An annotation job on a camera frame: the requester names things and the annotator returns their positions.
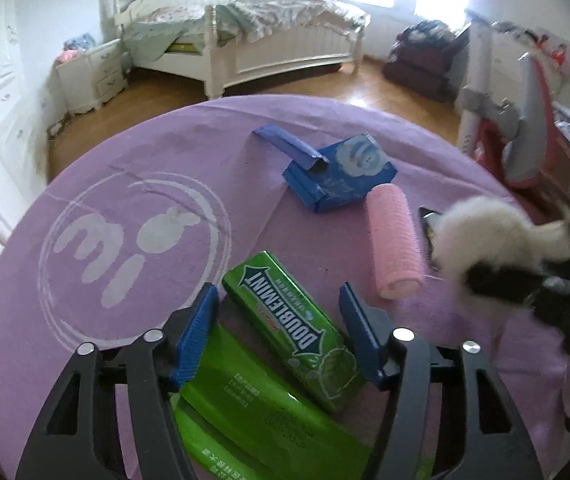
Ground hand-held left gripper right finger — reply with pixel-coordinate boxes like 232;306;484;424
339;281;538;480

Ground grey red chair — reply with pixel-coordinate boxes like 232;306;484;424
470;55;570;201

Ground pile of clothes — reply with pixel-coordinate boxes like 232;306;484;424
399;20;466;47

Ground dark purple armchair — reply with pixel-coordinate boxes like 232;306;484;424
384;30;470;106

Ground green chewing gum pack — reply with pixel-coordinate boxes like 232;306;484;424
221;251;368;415

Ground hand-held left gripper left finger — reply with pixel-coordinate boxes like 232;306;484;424
15;282;221;480

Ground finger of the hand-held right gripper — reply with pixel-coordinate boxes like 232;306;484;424
535;247;570;313

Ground floral bedding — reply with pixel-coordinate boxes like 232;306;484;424
122;0;372;56

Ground blue stick wrapper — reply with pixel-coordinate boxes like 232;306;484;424
252;125;328;173

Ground white black plush toy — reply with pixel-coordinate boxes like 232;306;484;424
432;195;570;311

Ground purple round tablecloth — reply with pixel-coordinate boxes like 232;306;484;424
0;94;570;480

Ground white bed frame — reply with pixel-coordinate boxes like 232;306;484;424
112;0;372;101

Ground white drawer cabinet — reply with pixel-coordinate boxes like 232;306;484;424
492;30;570;91

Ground blue open box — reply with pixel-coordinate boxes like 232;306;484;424
281;132;399;215

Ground clothes on cabinet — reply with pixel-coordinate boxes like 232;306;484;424
495;20;570;61

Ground pink hair roller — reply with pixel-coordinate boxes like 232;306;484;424
365;183;425;299

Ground white nightstand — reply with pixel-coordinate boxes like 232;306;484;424
54;38;131;116

